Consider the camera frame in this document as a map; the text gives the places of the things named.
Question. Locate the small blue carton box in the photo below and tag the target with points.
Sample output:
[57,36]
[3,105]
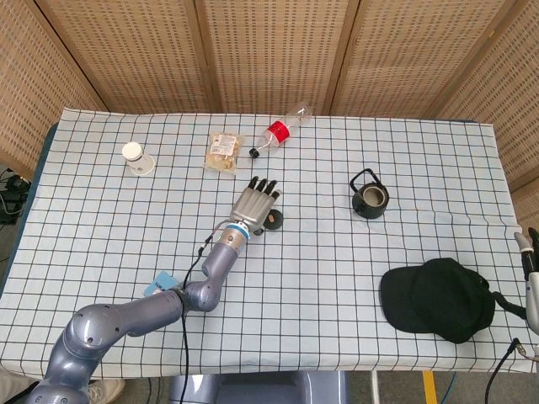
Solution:
[162,281]

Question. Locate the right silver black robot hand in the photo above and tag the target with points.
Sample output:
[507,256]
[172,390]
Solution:
[534,294]

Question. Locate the beige trouser leg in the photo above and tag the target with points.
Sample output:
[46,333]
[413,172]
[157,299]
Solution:
[17,387]

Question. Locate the white table leg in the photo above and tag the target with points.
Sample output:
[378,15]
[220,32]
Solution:
[374,389]

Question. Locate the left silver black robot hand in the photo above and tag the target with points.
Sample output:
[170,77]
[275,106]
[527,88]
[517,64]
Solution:
[254,206]

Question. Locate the white sneaker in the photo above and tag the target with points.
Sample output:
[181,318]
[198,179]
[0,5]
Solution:
[105,391]

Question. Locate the white paper cup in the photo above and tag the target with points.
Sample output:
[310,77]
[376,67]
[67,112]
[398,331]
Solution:
[141,165]

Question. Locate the blue checkered tablecloth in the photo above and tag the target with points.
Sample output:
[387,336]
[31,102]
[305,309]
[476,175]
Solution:
[316,273]

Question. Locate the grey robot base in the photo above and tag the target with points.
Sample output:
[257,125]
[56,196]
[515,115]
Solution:
[261,389]

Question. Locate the black round puck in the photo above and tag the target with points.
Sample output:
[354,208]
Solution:
[275,220]

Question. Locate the black baseball cap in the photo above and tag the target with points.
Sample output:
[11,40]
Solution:
[433,299]

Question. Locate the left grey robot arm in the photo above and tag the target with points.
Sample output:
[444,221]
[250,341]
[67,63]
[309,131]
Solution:
[105,324]

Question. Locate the clear bottle with red label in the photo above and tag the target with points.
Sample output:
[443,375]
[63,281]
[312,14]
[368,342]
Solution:
[279,131]

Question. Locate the clear snack packet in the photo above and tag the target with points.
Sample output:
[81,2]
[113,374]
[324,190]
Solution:
[223,151]

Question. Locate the woven wooden screen panel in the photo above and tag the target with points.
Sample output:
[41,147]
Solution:
[518,105]
[273,54]
[412,54]
[126,54]
[25,84]

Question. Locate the black cast iron teapot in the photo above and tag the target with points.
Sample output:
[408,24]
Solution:
[363,209]

